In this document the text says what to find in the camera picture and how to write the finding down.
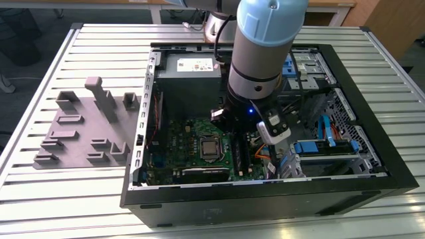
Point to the green motherboard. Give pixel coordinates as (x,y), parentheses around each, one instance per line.
(185,139)

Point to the blue expansion slot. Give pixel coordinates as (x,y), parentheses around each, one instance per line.
(158,160)

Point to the CPU socket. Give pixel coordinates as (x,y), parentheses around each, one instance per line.
(210,160)

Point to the blue plastic latch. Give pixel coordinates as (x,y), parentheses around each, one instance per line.
(282,163)

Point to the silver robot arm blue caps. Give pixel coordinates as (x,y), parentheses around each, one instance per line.
(262,62)

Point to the black table corner cap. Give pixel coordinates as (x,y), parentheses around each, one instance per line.
(76,25)
(365,28)

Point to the silver CPU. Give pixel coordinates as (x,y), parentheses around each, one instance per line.
(210,148)

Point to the grey parts rack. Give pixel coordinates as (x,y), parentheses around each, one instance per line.
(85,152)

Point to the grey metal disk bay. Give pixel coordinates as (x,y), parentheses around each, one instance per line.
(331,161)

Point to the grey metal drive cage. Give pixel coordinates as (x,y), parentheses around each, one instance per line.
(307,83)

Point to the wooden cabinet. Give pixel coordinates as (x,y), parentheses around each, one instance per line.
(391,20)

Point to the black PC case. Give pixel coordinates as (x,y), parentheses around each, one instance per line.
(265,199)

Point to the grey stand foot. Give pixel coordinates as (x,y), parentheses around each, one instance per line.
(6,85)

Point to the grey power supply unit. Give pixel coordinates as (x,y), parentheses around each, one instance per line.
(185,94)

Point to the hard disk in blue carrier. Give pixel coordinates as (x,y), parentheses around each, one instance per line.
(306,148)

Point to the white desk with wooden top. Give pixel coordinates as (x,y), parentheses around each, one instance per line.
(339,15)

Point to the blue plastic disk carrier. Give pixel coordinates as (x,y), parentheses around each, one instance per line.
(289,72)

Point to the black graphics card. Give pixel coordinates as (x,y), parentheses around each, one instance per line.
(205,173)

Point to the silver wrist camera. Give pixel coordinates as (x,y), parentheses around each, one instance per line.
(265,132)

